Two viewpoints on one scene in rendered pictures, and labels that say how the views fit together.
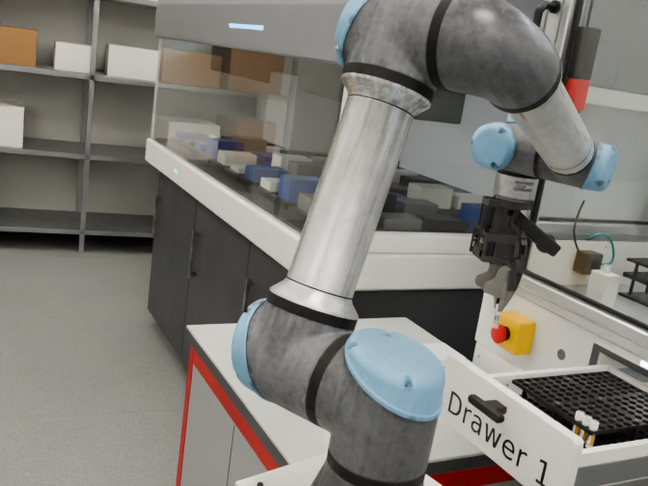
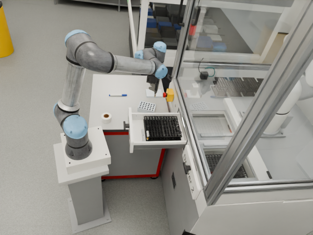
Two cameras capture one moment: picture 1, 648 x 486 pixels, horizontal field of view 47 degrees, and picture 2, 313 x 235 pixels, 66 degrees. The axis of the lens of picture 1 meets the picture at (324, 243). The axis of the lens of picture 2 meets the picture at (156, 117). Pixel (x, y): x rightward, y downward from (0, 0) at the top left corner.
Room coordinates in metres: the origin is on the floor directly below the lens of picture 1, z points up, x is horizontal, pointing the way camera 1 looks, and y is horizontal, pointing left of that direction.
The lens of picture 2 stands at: (0.09, -0.68, 2.02)
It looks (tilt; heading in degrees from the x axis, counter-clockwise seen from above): 45 degrees down; 14
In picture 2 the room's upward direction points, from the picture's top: 10 degrees clockwise
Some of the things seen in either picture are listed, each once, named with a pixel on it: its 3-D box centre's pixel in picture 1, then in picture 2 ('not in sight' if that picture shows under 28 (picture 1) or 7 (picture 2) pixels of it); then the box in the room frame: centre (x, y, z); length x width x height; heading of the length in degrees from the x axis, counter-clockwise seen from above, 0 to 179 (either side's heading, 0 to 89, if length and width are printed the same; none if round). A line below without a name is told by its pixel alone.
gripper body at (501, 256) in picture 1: (502, 230); (154, 73); (1.33, -0.32, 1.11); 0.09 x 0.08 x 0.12; 100
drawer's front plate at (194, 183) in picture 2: not in sight; (190, 170); (0.90, -0.74, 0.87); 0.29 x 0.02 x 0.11; 28
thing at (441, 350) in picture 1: (431, 354); (153, 93); (1.54, -0.27, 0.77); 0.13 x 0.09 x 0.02; 119
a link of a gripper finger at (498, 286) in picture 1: (497, 288); (153, 88); (1.31, -0.33, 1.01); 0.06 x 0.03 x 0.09; 100
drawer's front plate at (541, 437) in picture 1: (501, 425); (130, 129); (1.03, -0.31, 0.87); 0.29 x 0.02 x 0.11; 28
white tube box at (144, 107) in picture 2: not in sight; (146, 107); (1.35, -0.29, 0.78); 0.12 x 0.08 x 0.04; 100
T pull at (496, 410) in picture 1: (492, 407); (126, 125); (1.01, -0.28, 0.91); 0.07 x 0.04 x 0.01; 28
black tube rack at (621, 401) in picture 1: (596, 416); (161, 129); (1.12, -0.48, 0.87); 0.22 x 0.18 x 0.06; 118
